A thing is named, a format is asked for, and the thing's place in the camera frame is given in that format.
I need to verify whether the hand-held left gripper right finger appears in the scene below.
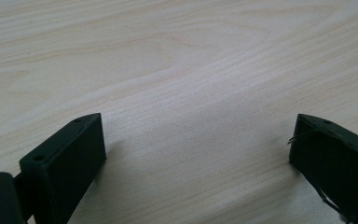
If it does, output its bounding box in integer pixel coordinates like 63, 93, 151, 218
287, 113, 358, 224

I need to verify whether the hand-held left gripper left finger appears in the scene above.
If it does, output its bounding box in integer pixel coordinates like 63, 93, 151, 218
19, 112, 108, 224

